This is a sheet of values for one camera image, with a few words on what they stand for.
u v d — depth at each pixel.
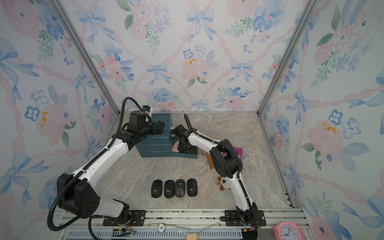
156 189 0.82
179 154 0.94
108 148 0.51
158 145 0.84
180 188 0.81
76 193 0.41
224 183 0.83
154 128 0.74
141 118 0.62
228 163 0.57
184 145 0.83
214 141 0.59
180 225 0.73
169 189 0.82
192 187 0.82
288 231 0.69
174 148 0.97
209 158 0.95
